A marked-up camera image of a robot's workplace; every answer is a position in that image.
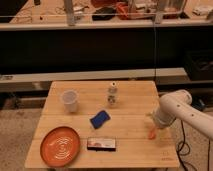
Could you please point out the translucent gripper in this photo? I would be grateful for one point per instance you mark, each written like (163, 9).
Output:
(154, 127)

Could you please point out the orange pepper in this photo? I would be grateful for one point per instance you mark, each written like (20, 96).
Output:
(152, 134)

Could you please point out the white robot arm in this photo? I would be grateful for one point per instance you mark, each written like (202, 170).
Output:
(177, 104)

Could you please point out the small white bottle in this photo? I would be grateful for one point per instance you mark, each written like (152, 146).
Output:
(112, 93)

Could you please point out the blue sponge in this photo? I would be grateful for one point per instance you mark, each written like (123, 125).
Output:
(99, 119)

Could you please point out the black storage bin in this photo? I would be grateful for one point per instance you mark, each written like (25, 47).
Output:
(199, 65)

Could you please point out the black and white box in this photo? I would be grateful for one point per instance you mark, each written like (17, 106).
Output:
(101, 144)

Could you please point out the wooden table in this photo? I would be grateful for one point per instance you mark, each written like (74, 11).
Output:
(128, 125)

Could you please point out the translucent plastic cup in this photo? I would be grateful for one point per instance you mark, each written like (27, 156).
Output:
(69, 99)

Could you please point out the orange plate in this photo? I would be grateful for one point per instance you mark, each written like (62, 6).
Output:
(60, 147)

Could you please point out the orange tool on shelf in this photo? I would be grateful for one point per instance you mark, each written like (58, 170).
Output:
(124, 13)

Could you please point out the black object on shelf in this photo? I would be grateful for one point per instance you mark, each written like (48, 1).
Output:
(105, 13)

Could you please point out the metal shelf post right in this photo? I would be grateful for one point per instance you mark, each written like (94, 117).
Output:
(159, 11)

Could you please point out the metal shelf post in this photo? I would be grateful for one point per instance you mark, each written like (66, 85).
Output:
(69, 10)
(159, 11)

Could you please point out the metal shelf post left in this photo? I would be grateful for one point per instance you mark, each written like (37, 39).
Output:
(69, 10)

